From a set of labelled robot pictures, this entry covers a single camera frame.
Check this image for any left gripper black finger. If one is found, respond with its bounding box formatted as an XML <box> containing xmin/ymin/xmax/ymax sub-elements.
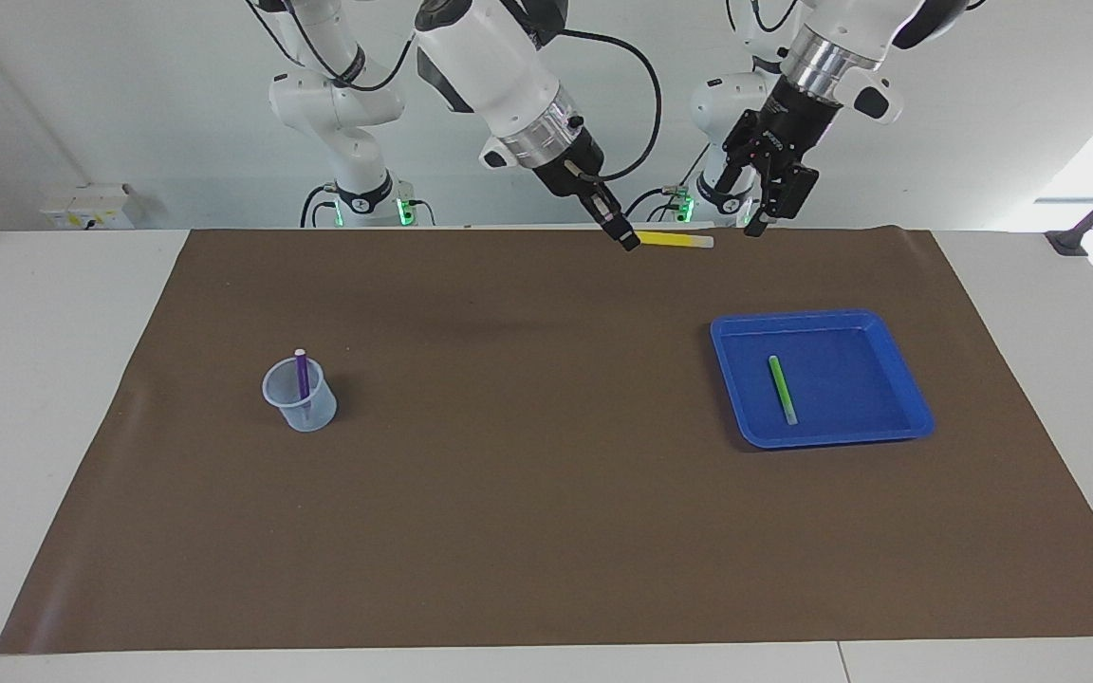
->
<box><xmin>770</xmin><ymin>159</ymin><xmax>820</xmax><ymax>225</ymax></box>
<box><xmin>723</xmin><ymin>110</ymin><xmax>777</xmax><ymax>238</ymax></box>

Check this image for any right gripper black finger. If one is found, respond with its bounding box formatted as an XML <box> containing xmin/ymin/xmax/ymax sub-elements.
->
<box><xmin>594</xmin><ymin>194</ymin><xmax>643</xmax><ymax>253</ymax></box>

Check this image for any green pen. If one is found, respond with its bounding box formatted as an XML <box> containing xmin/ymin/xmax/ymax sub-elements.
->
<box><xmin>768</xmin><ymin>355</ymin><xmax>799</xmax><ymax>426</ymax></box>

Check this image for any blue plastic tray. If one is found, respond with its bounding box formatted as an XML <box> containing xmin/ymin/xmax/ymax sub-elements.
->
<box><xmin>710</xmin><ymin>308</ymin><xmax>936</xmax><ymax>450</ymax></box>

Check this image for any brown table mat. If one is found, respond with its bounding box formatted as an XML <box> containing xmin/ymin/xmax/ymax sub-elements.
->
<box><xmin>0</xmin><ymin>226</ymin><xmax>1093</xmax><ymax>655</ymax></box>

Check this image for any translucent plastic cup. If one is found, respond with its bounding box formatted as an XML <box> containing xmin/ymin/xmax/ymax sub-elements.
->
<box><xmin>262</xmin><ymin>353</ymin><xmax>339</xmax><ymax>434</ymax></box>

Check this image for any black base power cable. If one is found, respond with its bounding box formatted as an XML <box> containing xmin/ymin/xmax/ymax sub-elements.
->
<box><xmin>624</xmin><ymin>186</ymin><xmax>699</xmax><ymax>224</ymax></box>
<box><xmin>300</xmin><ymin>183</ymin><xmax>341</xmax><ymax>229</ymax></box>

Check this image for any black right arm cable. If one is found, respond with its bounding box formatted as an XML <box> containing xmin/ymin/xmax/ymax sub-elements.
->
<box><xmin>245</xmin><ymin>0</ymin><xmax>663</xmax><ymax>183</ymax></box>

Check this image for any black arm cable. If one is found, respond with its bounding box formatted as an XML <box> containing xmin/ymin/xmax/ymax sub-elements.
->
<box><xmin>245</xmin><ymin>0</ymin><xmax>663</xmax><ymax>183</ymax></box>
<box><xmin>725</xmin><ymin>0</ymin><xmax>794</xmax><ymax>34</ymax></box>

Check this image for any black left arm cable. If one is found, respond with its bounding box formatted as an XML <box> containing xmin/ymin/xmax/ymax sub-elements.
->
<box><xmin>725</xmin><ymin>0</ymin><xmax>794</xmax><ymax>34</ymax></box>

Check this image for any white wall socket box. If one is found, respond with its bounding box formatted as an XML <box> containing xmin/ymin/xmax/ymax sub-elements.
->
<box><xmin>39</xmin><ymin>183</ymin><xmax>139</xmax><ymax>231</ymax></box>

